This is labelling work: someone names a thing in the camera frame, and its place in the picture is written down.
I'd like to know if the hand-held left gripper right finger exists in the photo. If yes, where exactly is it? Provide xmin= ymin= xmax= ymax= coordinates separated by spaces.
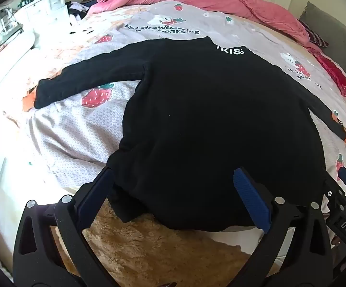
xmin=233 ymin=167 xmax=335 ymax=287

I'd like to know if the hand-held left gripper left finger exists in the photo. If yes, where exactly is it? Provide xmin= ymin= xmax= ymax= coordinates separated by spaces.
xmin=13 ymin=166 xmax=116 ymax=287

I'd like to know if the black sweater with orange print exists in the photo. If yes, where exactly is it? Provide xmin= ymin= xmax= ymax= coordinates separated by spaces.
xmin=34 ymin=36 xmax=346 ymax=234

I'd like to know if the dark clothes pile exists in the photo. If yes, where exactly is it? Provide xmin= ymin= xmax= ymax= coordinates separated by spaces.
xmin=67 ymin=1 xmax=93 ymax=22

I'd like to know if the strawberry print bed sheet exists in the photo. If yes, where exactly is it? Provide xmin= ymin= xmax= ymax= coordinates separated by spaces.
xmin=0 ymin=0 xmax=346 ymax=195

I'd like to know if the brown fluffy rug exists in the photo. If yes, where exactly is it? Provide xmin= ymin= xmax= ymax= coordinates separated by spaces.
xmin=50 ymin=203 xmax=259 ymax=287

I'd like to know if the red pillow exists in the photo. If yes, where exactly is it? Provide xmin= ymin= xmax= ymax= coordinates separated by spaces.
xmin=311 ymin=47 xmax=346 ymax=99

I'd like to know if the white bed footboard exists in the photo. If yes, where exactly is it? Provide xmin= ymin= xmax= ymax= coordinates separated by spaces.
xmin=0 ymin=31 xmax=36 ymax=189

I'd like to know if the striped pillow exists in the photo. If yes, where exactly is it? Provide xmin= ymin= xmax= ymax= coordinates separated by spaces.
xmin=300 ymin=21 xmax=329 ymax=48

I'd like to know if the grey padded headboard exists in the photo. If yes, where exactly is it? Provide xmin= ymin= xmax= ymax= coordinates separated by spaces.
xmin=299 ymin=1 xmax=346 ymax=77

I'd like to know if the white dresser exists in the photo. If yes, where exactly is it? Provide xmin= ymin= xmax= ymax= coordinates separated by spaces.
xmin=20 ymin=0 xmax=72 ymax=34

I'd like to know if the glass shelf rack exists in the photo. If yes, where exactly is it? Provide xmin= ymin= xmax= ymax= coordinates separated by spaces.
xmin=0 ymin=6 xmax=23 ymax=34

